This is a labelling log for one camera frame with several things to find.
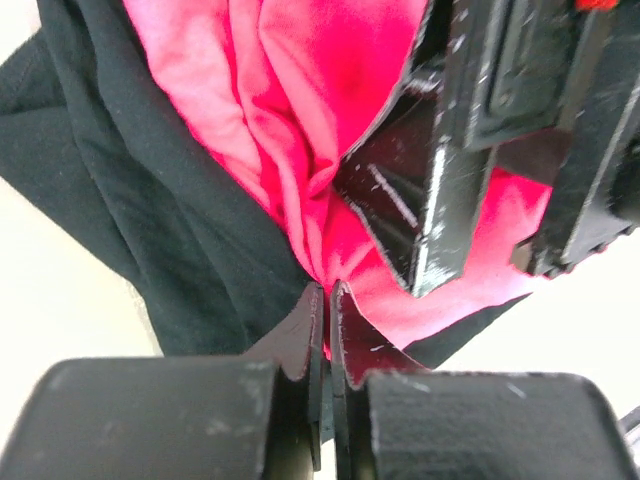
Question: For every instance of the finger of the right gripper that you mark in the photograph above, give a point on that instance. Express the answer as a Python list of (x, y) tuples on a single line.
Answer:
[(418, 195)]

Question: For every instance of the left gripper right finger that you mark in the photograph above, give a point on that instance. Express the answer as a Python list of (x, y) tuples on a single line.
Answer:
[(396, 419)]

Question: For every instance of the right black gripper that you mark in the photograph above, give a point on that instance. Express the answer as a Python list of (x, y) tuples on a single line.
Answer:
[(555, 84)]

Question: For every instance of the black t shirt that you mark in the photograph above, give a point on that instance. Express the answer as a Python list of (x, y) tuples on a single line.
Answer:
[(90, 138)]

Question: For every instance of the pink red t shirt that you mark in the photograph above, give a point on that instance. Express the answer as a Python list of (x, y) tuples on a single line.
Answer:
[(277, 92)]

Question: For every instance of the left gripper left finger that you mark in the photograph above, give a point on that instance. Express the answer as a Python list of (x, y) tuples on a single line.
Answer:
[(252, 416)]

